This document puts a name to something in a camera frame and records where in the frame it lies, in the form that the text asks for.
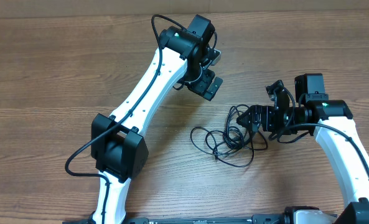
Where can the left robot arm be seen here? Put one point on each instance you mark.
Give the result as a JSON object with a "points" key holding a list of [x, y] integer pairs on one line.
{"points": [[183, 56]]}

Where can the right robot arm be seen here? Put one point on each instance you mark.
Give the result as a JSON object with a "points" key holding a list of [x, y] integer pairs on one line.
{"points": [[331, 124]]}

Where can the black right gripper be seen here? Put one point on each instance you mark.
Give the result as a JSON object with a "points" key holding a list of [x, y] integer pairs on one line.
{"points": [[256, 112]]}

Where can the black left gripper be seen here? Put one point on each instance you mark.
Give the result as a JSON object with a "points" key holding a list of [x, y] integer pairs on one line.
{"points": [[201, 87]]}

